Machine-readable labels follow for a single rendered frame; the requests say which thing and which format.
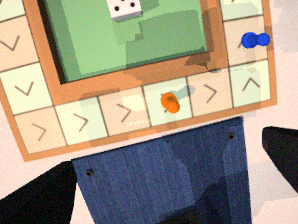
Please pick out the orange pawn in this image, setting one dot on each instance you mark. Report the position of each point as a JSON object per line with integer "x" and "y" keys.
{"x": 169, "y": 101}

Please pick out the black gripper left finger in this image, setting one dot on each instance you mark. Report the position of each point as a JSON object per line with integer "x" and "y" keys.
{"x": 47, "y": 199}

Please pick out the blue pawn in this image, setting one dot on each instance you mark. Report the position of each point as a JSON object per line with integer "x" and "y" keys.
{"x": 251, "y": 40}

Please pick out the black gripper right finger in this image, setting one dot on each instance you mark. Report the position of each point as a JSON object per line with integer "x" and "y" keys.
{"x": 281, "y": 145}

